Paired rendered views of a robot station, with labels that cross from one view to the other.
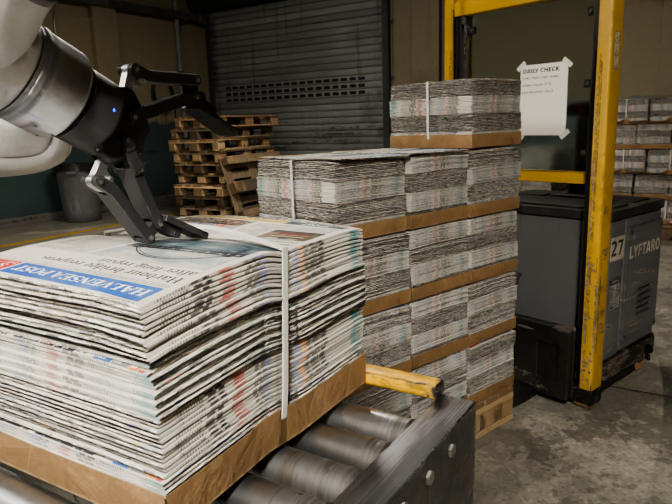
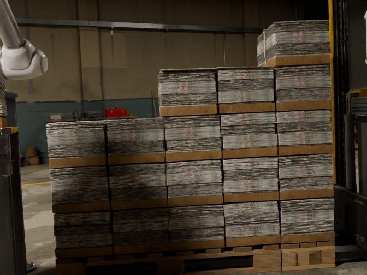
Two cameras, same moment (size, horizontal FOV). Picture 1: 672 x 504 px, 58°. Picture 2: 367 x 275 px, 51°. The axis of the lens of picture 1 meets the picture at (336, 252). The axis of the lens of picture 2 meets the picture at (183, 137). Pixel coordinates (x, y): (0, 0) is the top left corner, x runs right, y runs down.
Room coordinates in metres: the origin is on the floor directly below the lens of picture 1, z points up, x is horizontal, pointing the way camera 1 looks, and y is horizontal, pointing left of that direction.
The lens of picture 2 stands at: (0.15, -1.25, 0.83)
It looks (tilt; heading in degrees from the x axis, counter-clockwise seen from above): 3 degrees down; 37
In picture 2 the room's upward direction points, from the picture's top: 3 degrees counter-clockwise
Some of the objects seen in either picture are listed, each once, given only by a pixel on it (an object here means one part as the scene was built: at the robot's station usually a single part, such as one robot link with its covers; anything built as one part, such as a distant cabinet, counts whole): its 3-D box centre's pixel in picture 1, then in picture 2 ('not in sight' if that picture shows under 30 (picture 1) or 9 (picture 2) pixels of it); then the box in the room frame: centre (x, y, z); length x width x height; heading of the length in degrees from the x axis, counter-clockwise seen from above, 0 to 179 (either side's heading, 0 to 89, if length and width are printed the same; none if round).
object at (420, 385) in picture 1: (307, 360); (11, 129); (0.87, 0.05, 0.81); 0.43 x 0.03 x 0.02; 57
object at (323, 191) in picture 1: (329, 195); (185, 95); (1.87, 0.01, 0.95); 0.38 x 0.29 x 0.23; 41
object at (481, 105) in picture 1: (453, 257); (292, 144); (2.25, -0.44, 0.65); 0.39 x 0.30 x 1.29; 40
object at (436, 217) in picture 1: (397, 211); (238, 108); (2.05, -0.22, 0.86); 0.38 x 0.29 x 0.04; 41
